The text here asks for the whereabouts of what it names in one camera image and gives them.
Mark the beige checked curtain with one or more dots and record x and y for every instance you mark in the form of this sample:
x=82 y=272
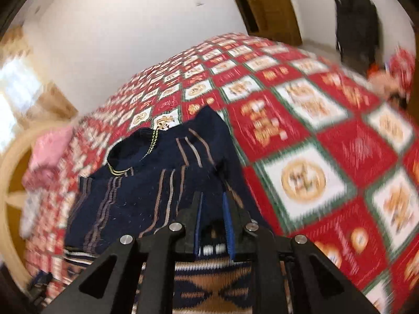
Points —
x=27 y=93

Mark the red christmas patchwork bedspread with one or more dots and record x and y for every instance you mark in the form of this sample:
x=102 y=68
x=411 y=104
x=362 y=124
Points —
x=322 y=155

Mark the brown wooden door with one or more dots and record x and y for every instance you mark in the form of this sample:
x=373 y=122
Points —
x=272 y=19

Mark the navy striped knit sweater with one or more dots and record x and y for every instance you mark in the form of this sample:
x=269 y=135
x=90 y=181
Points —
x=152 y=175

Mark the black bag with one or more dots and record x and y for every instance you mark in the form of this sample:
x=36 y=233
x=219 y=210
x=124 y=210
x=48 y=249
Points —
x=357 y=30

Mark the grey floral pillow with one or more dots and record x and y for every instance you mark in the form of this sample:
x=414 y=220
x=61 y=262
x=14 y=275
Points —
x=30 y=210

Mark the brown patterned knit sweater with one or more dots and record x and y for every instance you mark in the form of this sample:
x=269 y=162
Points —
x=213 y=283

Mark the cream wooden headboard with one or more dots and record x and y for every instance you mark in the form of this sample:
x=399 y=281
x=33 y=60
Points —
x=14 y=162

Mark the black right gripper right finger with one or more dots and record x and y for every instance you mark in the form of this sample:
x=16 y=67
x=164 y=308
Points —
x=288 y=275

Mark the pink folded blanket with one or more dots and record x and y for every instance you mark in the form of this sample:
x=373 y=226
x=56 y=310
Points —
x=46 y=154

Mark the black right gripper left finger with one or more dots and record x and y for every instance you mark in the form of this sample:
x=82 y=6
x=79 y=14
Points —
x=132 y=266

